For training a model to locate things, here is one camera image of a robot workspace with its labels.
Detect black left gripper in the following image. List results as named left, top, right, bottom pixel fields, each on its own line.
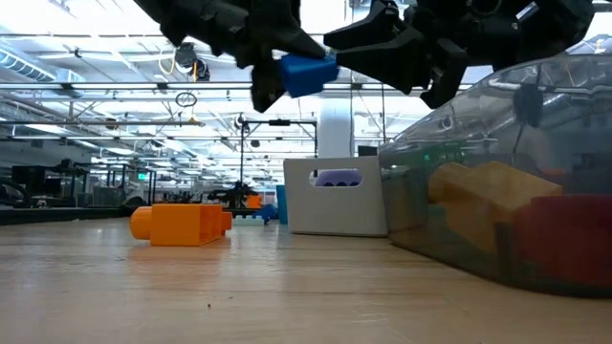
left=133, top=0, right=329, bottom=114

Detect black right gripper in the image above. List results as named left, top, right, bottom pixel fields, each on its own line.
left=323, top=0, right=523, bottom=110

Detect blue toy brick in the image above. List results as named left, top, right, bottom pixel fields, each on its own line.
left=279, top=53, right=339, bottom=99
left=252, top=204, right=279, bottom=225

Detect large green peg block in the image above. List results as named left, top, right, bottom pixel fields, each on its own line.
left=396, top=142, right=468, bottom=166

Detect white plastic bin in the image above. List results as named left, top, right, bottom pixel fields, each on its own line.
left=283, top=156, right=388, bottom=239

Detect orange toy brick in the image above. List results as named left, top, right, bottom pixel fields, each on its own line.
left=426, top=161, right=565, bottom=254

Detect large orange peg block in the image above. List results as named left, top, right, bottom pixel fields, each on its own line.
left=129, top=204, right=233, bottom=248

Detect red toy brick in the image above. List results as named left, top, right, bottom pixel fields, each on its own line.
left=518, top=194, right=612, bottom=288

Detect white square pillar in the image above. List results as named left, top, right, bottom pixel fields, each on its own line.
left=317, top=97, right=356, bottom=160

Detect teal plastic bin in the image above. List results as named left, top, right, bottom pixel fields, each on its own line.
left=275, top=184, right=289, bottom=226

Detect grey translucent plastic bin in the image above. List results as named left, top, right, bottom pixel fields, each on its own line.
left=377, top=54, right=612, bottom=300

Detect distant dark workstations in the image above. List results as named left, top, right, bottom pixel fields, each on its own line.
left=0, top=160, right=159, bottom=226

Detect distant black rig frame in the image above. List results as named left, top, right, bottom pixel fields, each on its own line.
left=238, top=118, right=319, bottom=211

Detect black ceiling cable reel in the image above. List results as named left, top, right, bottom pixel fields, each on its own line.
left=173, top=41, right=212, bottom=83

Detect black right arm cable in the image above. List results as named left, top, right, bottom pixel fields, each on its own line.
left=511, top=66, right=545, bottom=155

